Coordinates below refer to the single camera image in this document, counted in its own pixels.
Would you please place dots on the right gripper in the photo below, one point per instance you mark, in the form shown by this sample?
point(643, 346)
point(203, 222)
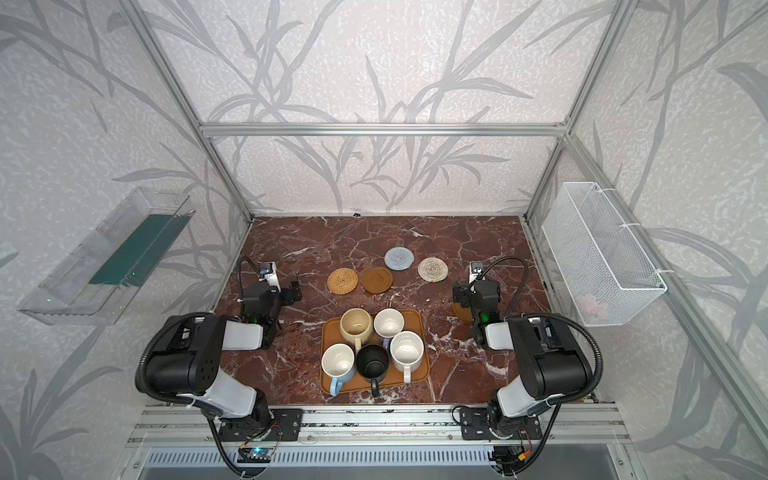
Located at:
point(462, 298)

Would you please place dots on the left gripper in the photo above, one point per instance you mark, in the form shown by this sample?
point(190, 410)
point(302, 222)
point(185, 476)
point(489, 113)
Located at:
point(287, 292)

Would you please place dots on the woven straw coaster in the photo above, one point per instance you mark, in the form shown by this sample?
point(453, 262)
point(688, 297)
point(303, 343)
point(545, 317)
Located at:
point(342, 281)

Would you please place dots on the cream woven coaster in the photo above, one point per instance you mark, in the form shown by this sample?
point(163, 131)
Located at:
point(433, 270)

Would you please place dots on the beige ceramic mug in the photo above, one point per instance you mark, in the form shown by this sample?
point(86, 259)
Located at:
point(356, 327)

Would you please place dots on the brown wooden saucer coaster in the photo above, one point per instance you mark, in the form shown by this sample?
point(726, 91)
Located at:
point(377, 280)

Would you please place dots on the grey woven coaster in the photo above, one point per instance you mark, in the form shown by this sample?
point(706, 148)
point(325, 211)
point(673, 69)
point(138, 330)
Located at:
point(399, 258)

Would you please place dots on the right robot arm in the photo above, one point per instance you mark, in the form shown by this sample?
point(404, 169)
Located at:
point(558, 360)

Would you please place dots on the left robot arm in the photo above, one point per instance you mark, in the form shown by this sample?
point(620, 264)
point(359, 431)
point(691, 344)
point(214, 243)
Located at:
point(181, 363)

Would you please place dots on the light blue mug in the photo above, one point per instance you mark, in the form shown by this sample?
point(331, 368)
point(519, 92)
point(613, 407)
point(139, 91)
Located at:
point(339, 364)

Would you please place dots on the white speckled mug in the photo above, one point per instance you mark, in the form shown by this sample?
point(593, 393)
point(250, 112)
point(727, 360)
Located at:
point(407, 351)

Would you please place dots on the orange serving tray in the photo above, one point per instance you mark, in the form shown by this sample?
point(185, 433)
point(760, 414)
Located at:
point(331, 335)

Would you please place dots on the purple ceramic mug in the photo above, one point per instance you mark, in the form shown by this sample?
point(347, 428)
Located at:
point(387, 324)

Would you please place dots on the black ceramic mug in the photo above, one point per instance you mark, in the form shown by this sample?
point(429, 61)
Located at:
point(372, 363)

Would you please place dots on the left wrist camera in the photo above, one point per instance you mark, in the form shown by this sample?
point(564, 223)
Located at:
point(267, 272)

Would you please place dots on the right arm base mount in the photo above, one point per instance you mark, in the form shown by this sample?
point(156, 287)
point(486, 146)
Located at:
point(488, 423)

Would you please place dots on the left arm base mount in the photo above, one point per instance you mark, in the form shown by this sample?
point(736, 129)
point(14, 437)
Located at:
point(264, 425)

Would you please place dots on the white wire mesh basket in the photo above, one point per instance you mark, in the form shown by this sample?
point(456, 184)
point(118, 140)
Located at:
point(608, 274)

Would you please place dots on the aluminium front rail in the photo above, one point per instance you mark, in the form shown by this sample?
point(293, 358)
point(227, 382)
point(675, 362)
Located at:
point(380, 425)

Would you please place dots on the clear plastic wall bin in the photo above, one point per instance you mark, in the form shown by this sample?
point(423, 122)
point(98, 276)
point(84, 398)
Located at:
point(95, 283)

